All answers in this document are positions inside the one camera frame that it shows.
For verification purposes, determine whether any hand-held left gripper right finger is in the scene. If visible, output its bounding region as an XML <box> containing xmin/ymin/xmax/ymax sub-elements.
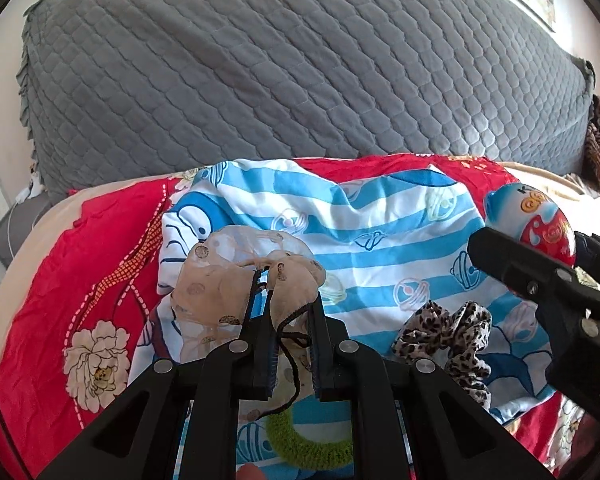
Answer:
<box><xmin>307</xmin><ymin>291</ymin><xmax>556</xmax><ymax>480</ymax></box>

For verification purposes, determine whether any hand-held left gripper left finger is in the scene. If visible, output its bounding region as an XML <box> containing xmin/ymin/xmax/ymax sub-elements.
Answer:
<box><xmin>37</xmin><ymin>300</ymin><xmax>281</xmax><ymax>480</ymax></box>

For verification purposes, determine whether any red blue toy egg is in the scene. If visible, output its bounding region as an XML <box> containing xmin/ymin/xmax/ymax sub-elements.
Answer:
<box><xmin>482</xmin><ymin>183</ymin><xmax>578</xmax><ymax>268</ymax></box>

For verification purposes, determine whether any beige sheer drawstring pouch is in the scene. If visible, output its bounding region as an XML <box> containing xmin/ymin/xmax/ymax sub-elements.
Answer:
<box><xmin>172</xmin><ymin>225</ymin><xmax>327</xmax><ymax>408</ymax></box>

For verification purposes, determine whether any green terry hair tie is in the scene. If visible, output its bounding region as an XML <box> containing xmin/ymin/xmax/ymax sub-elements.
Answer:
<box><xmin>265</xmin><ymin>402</ymin><xmax>356</xmax><ymax>467</ymax></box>

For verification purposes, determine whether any leopard print scrunchie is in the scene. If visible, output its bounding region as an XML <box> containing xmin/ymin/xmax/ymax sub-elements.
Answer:
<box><xmin>391</xmin><ymin>300</ymin><xmax>493</xmax><ymax>411</ymax></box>

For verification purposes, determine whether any blue striped cartoon cloth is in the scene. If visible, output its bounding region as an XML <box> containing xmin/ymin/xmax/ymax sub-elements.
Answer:
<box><xmin>130</xmin><ymin>159</ymin><xmax>568</xmax><ymax>480</ymax></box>

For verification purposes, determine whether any red floral bed sheet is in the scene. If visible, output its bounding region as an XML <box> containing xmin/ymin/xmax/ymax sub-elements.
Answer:
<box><xmin>0</xmin><ymin>152</ymin><xmax>588</xmax><ymax>480</ymax></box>

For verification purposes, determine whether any grey bedside stand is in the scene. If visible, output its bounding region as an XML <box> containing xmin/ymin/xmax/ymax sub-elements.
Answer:
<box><xmin>0</xmin><ymin>195</ymin><xmax>53</xmax><ymax>268</ymax></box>

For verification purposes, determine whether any grey quilted cover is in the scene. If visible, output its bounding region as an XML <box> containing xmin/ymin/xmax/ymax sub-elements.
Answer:
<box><xmin>15</xmin><ymin>0</ymin><xmax>598</xmax><ymax>206</ymax></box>

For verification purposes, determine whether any white charger cable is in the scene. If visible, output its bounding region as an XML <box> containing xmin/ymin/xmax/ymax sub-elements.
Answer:
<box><xmin>7</xmin><ymin>160</ymin><xmax>46</xmax><ymax>241</ymax></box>

